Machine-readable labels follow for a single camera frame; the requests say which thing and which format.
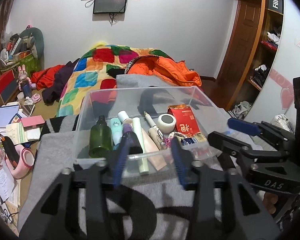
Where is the wooden stamp block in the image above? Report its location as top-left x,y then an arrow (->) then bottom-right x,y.
195,132 -> 207,142

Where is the blue card box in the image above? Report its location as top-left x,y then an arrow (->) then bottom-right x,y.
180,137 -> 198,146

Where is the red envelope packet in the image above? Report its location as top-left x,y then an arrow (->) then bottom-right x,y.
167,104 -> 200,137

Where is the pink white braided bracelet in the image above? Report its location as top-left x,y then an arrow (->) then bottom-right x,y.
162,130 -> 188,145

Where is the white tape roll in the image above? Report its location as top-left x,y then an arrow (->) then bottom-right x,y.
157,114 -> 176,133

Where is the beige cosmetic tube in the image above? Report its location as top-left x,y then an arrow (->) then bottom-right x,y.
117,110 -> 175,172

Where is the beige tube red band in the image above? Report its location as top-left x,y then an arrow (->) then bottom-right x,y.
148,126 -> 167,150

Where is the white pen with gold tip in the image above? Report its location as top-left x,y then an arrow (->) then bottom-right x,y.
143,111 -> 166,150

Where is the dark green glass bottle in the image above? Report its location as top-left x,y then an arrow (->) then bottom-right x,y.
89,115 -> 112,158

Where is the clear plastic storage box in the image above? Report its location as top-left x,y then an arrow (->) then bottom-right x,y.
73,86 -> 232,178

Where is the light green tube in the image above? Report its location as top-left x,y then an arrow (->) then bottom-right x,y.
133,117 -> 149,175

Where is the black purple spray bottle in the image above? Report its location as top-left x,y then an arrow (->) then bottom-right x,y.
122,124 -> 143,154

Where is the mint green squeeze bottle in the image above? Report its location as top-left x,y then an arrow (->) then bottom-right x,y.
110,118 -> 122,149

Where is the person right hand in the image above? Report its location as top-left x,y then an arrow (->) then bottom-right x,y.
262,192 -> 278,215

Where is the white suitcase with stickers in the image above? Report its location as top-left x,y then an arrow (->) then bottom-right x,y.
270,114 -> 295,134

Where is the pink slipper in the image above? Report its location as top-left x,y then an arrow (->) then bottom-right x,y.
5,144 -> 34,179

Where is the white wardrobe sliding door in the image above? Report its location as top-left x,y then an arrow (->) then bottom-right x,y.
245,0 -> 300,123

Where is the grey black blanket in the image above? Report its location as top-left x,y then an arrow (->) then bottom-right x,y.
17,74 -> 266,240

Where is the orange down jacket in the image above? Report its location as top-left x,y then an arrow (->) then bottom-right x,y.
125,55 -> 202,87

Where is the pink box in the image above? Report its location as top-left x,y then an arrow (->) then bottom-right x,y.
21,115 -> 45,128

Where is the wooden door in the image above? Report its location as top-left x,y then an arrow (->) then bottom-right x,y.
217,0 -> 264,110

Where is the wooden wardrobe shelf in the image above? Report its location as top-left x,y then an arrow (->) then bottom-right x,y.
237,0 -> 284,105

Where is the blue notebook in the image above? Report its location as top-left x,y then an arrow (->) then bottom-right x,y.
0,105 -> 19,128

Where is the dark purple garment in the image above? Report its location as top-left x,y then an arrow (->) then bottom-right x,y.
42,59 -> 79,105

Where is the pink rabbit figure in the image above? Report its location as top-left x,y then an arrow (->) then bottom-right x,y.
18,64 -> 36,98

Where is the red long box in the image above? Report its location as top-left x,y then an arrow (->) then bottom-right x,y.
0,69 -> 17,94

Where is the red garment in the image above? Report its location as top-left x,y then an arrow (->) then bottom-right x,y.
30,64 -> 65,90

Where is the colourful patchwork quilt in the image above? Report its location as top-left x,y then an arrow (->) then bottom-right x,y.
56,43 -> 170,117

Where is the green box of clutter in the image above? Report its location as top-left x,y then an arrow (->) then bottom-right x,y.
0,38 -> 42,75

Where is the grey neck pillow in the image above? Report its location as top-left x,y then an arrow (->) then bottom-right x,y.
19,27 -> 44,59

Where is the small black wall monitor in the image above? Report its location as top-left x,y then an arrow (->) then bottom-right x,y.
93,0 -> 127,14

